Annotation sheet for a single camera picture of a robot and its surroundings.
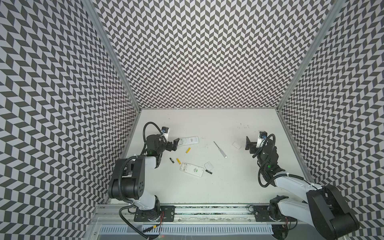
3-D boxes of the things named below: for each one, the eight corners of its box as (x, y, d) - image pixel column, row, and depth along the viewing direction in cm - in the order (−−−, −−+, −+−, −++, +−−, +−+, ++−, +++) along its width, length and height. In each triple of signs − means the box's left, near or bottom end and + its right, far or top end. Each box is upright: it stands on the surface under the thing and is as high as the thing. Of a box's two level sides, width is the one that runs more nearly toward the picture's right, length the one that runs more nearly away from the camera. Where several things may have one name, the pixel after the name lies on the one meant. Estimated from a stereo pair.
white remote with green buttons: (179, 170, 89) (178, 169, 88) (182, 162, 93) (182, 161, 91) (201, 178, 86) (201, 177, 85) (204, 169, 90) (204, 168, 88)
